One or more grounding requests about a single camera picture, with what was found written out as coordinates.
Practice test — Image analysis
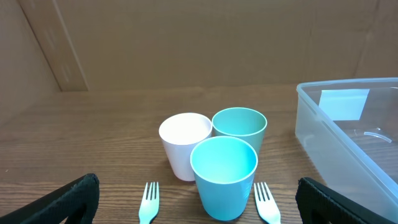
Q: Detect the white cup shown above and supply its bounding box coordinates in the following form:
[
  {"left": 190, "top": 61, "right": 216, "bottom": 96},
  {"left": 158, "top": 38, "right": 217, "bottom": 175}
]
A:
[{"left": 159, "top": 113, "right": 213, "bottom": 182}]

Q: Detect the green cup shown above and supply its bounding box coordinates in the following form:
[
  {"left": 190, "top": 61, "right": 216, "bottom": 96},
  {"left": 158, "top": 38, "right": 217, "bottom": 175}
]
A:
[{"left": 211, "top": 107, "right": 267, "bottom": 155}]

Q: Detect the clear plastic container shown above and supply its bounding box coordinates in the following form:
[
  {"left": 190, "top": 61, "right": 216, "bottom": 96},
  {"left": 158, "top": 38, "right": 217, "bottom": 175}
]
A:
[{"left": 295, "top": 78, "right": 397, "bottom": 222}]

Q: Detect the blue cup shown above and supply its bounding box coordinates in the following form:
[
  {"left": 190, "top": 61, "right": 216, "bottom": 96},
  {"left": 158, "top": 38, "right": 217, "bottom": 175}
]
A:
[{"left": 190, "top": 136, "right": 259, "bottom": 221}]

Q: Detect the white fork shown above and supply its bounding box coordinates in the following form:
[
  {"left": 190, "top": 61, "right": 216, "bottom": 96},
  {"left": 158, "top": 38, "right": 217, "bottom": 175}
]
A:
[{"left": 254, "top": 182, "right": 281, "bottom": 224}]

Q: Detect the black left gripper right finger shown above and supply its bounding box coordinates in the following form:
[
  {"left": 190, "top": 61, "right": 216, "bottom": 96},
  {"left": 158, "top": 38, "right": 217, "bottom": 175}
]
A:
[{"left": 295, "top": 177, "right": 395, "bottom": 224}]

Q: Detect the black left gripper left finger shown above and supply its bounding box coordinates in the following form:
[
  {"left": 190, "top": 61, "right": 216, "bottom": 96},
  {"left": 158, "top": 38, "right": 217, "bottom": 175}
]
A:
[{"left": 1, "top": 174, "right": 100, "bottom": 224}]

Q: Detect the light blue fork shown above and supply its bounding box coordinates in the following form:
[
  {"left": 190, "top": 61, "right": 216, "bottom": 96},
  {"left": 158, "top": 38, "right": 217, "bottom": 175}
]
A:
[{"left": 139, "top": 182, "right": 160, "bottom": 224}]

